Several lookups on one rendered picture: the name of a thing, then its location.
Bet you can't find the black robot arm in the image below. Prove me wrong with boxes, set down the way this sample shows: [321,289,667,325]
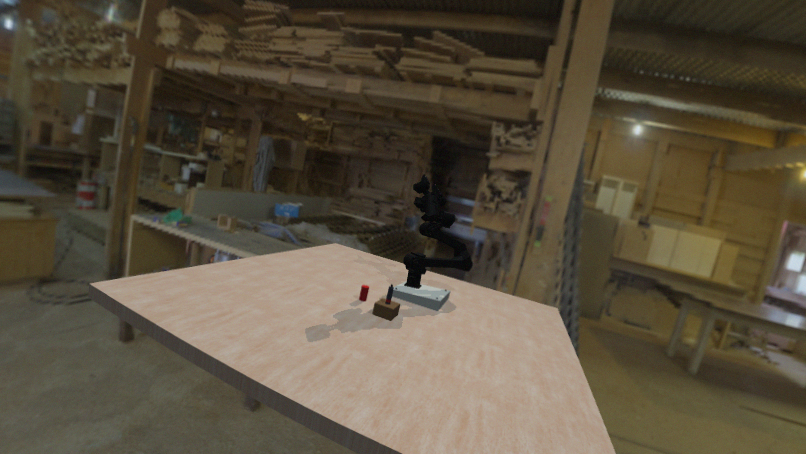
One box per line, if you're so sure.
[404,197,473,289]

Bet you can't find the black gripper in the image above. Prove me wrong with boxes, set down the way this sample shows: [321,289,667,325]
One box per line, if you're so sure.
[413,174,446,208]

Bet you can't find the tan square block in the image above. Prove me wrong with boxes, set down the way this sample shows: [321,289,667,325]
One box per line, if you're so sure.
[372,298,400,321]

